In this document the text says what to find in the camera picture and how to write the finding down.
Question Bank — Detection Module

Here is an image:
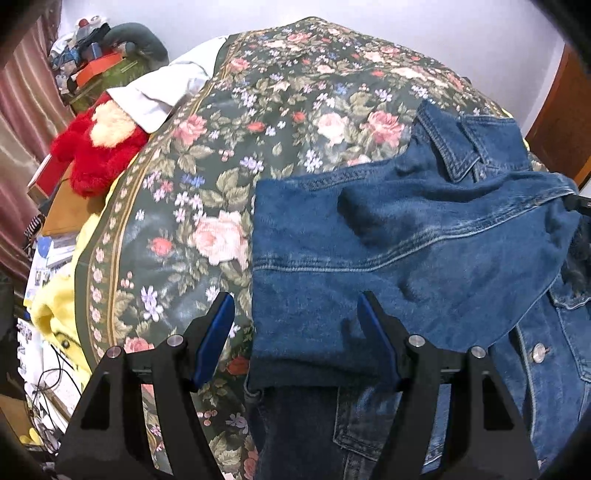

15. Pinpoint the floral bed blanket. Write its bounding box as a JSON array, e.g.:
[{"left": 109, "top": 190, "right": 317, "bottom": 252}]
[{"left": 74, "top": 16, "right": 555, "bottom": 480}]

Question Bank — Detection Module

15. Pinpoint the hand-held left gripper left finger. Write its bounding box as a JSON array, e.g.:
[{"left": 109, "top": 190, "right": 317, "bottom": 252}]
[{"left": 55, "top": 292, "right": 236, "bottom": 480}]

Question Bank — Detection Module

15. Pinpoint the orange box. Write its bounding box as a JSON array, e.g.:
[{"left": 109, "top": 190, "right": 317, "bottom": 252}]
[{"left": 75, "top": 52, "right": 124, "bottom": 88}]

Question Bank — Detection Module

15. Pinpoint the striped brown curtain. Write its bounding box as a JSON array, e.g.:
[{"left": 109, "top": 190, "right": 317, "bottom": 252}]
[{"left": 0, "top": 0, "right": 75, "bottom": 278}]

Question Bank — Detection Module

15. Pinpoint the black cable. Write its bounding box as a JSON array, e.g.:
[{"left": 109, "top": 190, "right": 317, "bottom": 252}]
[{"left": 28, "top": 344, "right": 90, "bottom": 418}]

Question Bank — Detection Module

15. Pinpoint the white cloth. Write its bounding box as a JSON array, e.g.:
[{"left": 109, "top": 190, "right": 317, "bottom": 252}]
[{"left": 108, "top": 34, "right": 229, "bottom": 134}]

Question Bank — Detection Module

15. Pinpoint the yellow cloth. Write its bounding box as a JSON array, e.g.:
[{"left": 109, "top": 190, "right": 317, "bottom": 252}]
[{"left": 30, "top": 152, "right": 139, "bottom": 384}]

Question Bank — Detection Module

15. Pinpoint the blue denim jacket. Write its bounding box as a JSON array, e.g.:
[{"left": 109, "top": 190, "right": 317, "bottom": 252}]
[{"left": 245, "top": 99, "right": 591, "bottom": 480}]

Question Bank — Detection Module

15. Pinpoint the grey cushion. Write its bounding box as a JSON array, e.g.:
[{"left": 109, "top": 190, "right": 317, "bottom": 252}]
[{"left": 104, "top": 22, "right": 169, "bottom": 68}]

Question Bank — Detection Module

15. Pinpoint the red plush toy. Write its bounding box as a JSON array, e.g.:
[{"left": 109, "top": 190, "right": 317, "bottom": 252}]
[{"left": 50, "top": 92, "right": 149, "bottom": 199}]

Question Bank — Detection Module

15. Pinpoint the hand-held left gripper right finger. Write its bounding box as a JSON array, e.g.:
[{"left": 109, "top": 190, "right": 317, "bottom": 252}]
[{"left": 356, "top": 291, "right": 541, "bottom": 480}]

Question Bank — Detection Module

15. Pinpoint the pile of papers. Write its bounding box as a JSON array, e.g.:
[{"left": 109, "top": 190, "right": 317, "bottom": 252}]
[{"left": 18, "top": 231, "right": 79, "bottom": 324}]

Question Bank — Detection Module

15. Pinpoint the red flat box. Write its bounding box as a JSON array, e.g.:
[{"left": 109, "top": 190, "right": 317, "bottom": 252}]
[{"left": 27, "top": 154, "right": 75, "bottom": 199}]

